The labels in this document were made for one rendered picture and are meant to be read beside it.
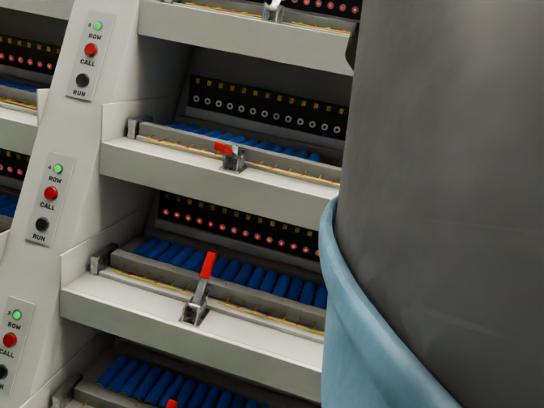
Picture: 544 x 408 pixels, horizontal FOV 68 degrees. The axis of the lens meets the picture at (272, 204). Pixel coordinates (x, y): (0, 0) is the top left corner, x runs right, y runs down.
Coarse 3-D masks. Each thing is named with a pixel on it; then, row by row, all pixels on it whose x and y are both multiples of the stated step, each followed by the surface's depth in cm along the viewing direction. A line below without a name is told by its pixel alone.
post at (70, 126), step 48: (96, 0) 55; (144, 48) 58; (192, 48) 74; (48, 96) 55; (96, 96) 54; (144, 96) 62; (48, 144) 55; (96, 144) 54; (96, 192) 56; (144, 192) 70; (0, 288) 54; (48, 288) 53; (48, 336) 53
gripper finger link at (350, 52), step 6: (354, 24) 26; (354, 30) 26; (354, 36) 26; (348, 42) 28; (354, 42) 27; (348, 48) 28; (354, 48) 28; (348, 54) 29; (354, 54) 29; (348, 60) 30; (354, 60) 30; (354, 66) 31
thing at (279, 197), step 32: (128, 128) 58; (256, 128) 68; (288, 128) 67; (128, 160) 54; (160, 160) 53; (192, 160) 53; (192, 192) 53; (224, 192) 52; (256, 192) 51; (288, 192) 50; (320, 192) 51
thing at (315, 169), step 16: (144, 128) 58; (160, 128) 57; (192, 144) 56; (208, 144) 56; (240, 144) 57; (256, 160) 55; (272, 160) 55; (288, 160) 54; (304, 160) 55; (304, 176) 53; (320, 176) 53; (336, 176) 54
